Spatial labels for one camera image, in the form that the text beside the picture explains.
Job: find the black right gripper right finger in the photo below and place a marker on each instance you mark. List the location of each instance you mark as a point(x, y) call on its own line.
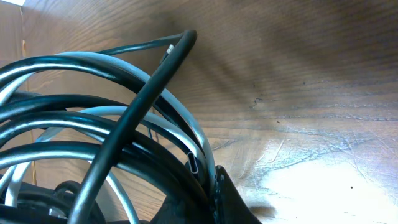
point(229, 206)

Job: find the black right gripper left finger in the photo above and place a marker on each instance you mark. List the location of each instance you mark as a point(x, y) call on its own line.
point(178, 212)

